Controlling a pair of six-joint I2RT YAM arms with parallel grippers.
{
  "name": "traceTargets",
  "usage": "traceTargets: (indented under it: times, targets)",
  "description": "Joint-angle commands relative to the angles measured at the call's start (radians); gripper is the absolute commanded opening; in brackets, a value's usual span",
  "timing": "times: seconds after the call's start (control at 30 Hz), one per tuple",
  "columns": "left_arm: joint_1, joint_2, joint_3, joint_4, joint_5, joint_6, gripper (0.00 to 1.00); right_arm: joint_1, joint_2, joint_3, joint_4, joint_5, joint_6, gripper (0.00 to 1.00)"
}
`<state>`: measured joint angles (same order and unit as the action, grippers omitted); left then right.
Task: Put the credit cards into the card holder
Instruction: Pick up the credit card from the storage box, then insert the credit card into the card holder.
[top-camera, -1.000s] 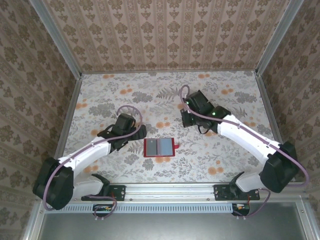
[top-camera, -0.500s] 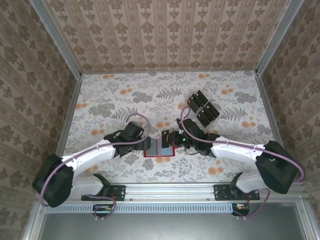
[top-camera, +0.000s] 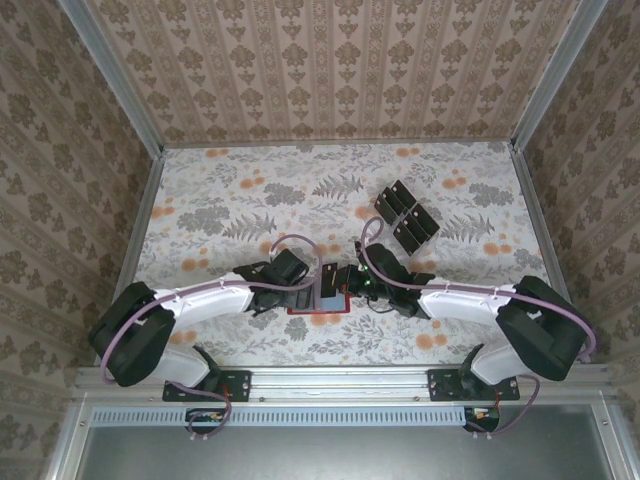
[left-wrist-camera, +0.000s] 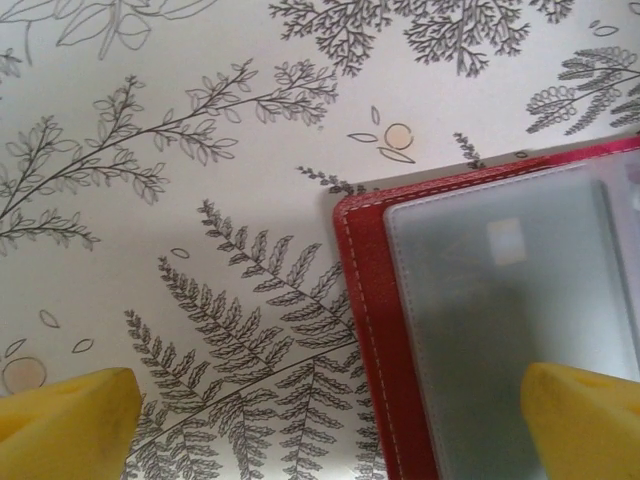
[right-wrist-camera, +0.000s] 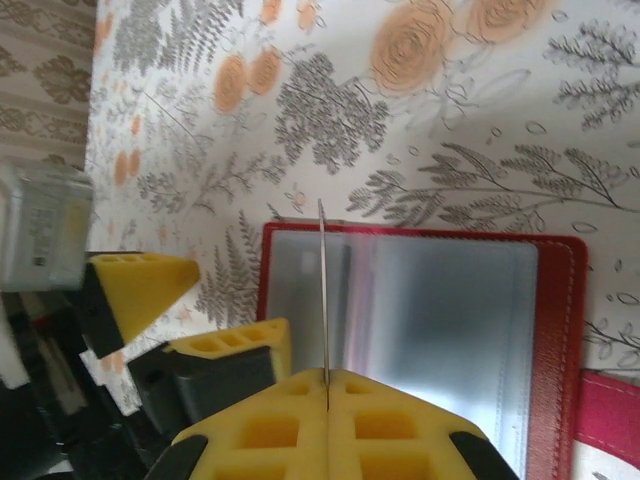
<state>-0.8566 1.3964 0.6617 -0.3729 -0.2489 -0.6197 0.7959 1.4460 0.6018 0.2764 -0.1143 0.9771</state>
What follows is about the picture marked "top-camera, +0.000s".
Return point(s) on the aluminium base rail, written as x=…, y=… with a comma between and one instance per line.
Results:
x=340, y=382

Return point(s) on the aluminium table edge rail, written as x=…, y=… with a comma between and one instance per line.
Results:
x=144, y=210
x=534, y=210

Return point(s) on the grey metal panel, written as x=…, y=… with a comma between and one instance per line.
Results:
x=340, y=455

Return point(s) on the black credit card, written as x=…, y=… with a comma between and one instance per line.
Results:
x=414, y=236
x=428, y=218
x=329, y=285
x=395, y=204
x=421, y=227
x=404, y=194
x=385, y=211
x=406, y=244

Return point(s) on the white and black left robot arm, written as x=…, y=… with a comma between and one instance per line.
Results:
x=210, y=302

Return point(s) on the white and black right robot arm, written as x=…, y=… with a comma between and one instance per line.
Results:
x=460, y=302

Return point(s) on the floral table cover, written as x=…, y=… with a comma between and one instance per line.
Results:
x=225, y=175

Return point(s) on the clear acrylic card stand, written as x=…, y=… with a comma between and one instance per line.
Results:
x=404, y=218

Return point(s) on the red leather card holder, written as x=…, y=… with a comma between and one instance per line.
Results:
x=332, y=303

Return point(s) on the aluminium frame post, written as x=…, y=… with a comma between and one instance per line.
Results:
x=551, y=75
x=117, y=82

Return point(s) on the small black circuit board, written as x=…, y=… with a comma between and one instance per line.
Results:
x=482, y=419
x=207, y=419

